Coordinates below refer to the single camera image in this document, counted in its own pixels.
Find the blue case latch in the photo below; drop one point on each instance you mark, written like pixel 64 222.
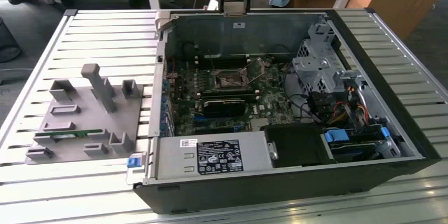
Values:
pixel 133 162

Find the green motherboard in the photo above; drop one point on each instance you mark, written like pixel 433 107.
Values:
pixel 272 103

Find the black open PC case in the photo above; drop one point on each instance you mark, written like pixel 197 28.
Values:
pixel 244 195

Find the CPU socket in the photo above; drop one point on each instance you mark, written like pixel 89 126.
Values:
pixel 231 79

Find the silver drive cage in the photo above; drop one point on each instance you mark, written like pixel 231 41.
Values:
pixel 315 69

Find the metal locking lever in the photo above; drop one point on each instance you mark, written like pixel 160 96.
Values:
pixel 257 74

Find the silver CPU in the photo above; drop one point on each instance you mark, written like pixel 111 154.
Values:
pixel 235 9

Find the silver chipset heatsink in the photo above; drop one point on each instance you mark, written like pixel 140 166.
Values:
pixel 259 124

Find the silver power supply unit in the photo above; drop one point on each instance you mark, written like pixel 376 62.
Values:
pixel 175 161

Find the green RAM stick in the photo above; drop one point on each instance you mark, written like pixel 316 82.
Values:
pixel 87 132

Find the grey parts rack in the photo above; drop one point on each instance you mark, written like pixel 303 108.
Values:
pixel 104 124

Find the black graphics card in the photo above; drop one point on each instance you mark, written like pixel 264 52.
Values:
pixel 224 107

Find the black plastic shroud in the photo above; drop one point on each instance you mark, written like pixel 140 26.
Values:
pixel 297 145

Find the blue disk carrier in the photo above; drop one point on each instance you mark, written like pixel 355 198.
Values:
pixel 336 135

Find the blue drive bay clip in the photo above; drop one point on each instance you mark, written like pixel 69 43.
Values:
pixel 384 132

